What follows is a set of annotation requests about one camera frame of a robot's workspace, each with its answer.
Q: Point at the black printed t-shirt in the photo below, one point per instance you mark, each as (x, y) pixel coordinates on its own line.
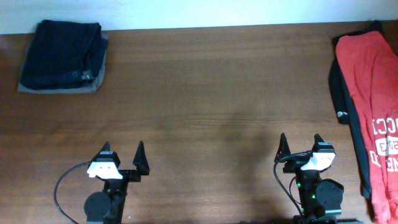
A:
(346, 111)

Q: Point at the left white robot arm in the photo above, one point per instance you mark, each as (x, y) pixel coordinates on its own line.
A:
(107, 206)

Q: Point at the folded navy blue garment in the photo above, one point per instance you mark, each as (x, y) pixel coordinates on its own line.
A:
(59, 47)

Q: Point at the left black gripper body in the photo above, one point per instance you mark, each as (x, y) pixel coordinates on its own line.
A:
(119, 187)

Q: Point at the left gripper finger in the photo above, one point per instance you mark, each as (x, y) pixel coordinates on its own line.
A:
(140, 160)
(105, 150)

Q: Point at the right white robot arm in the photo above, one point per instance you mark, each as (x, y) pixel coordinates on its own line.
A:
(319, 199)

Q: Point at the red polo shirt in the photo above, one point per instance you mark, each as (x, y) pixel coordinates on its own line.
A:
(369, 67)

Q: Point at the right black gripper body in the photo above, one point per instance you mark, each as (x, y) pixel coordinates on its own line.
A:
(294, 166)

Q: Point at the folded grey garment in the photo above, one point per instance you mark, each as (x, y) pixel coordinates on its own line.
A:
(77, 81)

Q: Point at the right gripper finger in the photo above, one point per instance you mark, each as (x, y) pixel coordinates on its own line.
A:
(283, 152)
(318, 140)

